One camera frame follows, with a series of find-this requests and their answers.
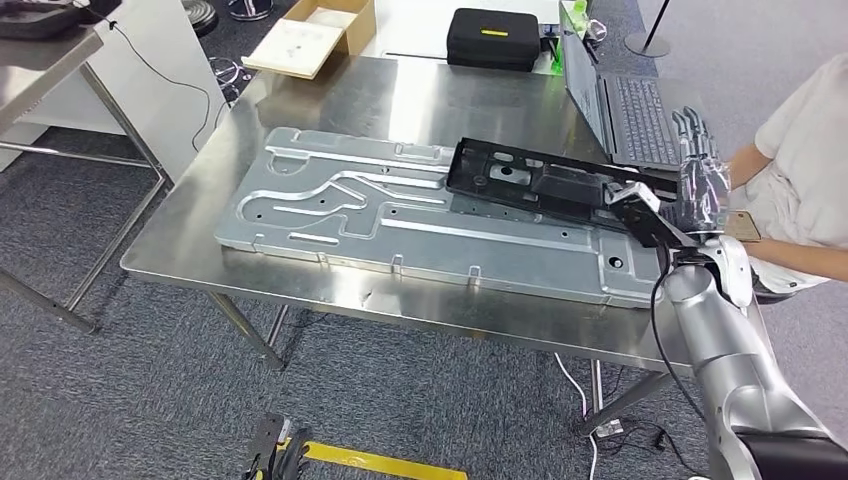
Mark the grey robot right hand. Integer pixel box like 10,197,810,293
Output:
670,105,732,234

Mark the brown smartphone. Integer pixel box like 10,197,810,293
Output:
723,209,763,244

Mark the black plastic plate frame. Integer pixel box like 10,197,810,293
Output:
445,137,684,234

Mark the stainless steel workbench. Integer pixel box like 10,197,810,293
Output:
120,54,730,439

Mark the grey open laptop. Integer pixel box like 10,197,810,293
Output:
558,0,698,172

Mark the person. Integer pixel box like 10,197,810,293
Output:
725,52,848,296

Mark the green plastic bottle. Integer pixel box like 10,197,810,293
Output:
548,0,591,75

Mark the black case yellow label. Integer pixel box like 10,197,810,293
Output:
446,7,543,73

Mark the stamped grey metal panel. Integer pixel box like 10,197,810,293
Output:
213,127,667,310

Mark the white desk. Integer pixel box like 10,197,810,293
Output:
360,0,571,75

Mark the open cardboard box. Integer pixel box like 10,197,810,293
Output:
241,0,378,81

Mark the white foam sheet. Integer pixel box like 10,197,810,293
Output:
241,18,347,81

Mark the white cabinet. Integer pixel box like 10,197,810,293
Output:
0,0,230,183

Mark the stainless steel side table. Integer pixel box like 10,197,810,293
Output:
0,26,175,335

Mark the black plastic tray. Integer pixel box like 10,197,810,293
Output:
0,0,124,41

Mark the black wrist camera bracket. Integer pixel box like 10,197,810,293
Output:
612,195,702,252

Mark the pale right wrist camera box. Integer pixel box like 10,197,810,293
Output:
604,182,662,215

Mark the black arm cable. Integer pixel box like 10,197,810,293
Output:
649,245,707,425

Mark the black post round base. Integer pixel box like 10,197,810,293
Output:
624,0,672,59

